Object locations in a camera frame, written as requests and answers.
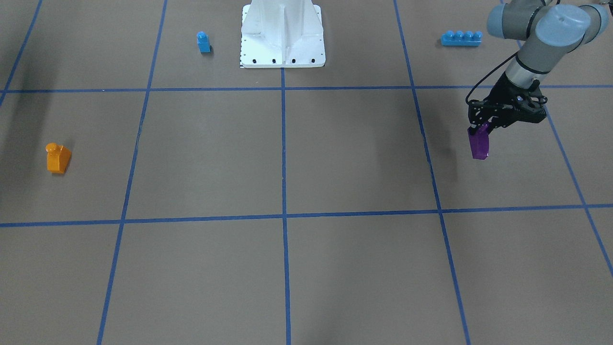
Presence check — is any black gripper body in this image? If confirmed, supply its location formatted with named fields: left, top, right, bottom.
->
left=467, top=73, right=548, bottom=127

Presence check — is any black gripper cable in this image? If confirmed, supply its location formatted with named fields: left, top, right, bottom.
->
left=465, top=53, right=519, bottom=107

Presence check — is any orange trapezoid block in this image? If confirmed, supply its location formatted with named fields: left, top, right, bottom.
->
left=45, top=142, right=72, bottom=174

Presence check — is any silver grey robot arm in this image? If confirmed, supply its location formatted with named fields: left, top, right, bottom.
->
left=467, top=0, right=610, bottom=136

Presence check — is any long blue stud brick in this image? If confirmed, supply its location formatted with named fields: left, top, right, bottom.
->
left=440, top=30, right=483, bottom=46

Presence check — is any small blue brick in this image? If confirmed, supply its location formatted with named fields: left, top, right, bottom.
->
left=196, top=31, right=212, bottom=53

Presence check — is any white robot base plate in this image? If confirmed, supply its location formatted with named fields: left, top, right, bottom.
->
left=239, top=4, right=327, bottom=69

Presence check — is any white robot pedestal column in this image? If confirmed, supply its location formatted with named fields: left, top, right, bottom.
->
left=241, top=0, right=324, bottom=53

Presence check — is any purple trapezoid block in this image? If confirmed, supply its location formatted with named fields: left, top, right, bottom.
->
left=467, top=122, right=489, bottom=160

